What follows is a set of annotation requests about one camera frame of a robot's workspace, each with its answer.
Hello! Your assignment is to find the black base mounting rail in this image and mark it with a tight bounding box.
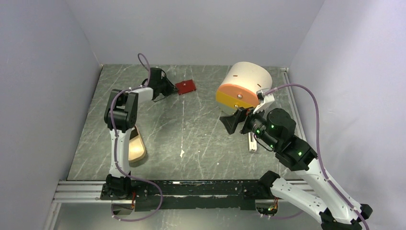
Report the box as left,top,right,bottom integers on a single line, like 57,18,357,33
100,180,274,211

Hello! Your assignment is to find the red leather card holder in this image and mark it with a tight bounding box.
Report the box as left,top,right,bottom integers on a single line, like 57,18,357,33
175,79,196,95

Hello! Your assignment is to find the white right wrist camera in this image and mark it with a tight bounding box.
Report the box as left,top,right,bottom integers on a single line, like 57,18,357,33
253,88,275,114

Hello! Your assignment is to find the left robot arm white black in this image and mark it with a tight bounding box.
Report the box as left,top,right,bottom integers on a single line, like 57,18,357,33
101,68,177,200

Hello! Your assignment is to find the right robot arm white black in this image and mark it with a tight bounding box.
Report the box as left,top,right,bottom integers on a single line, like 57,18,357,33
219,107,372,230

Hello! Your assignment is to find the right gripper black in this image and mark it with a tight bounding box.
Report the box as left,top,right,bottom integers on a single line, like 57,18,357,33
220,102,280,150

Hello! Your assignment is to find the gold metal card tray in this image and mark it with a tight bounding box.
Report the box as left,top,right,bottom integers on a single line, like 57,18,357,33
128,126,146,163

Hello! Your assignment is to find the cream cylindrical drawer box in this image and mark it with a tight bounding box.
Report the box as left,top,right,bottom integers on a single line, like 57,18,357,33
215,61,272,115

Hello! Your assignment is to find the aluminium frame rail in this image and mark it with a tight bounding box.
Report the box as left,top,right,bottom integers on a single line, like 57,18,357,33
53,180,318,203

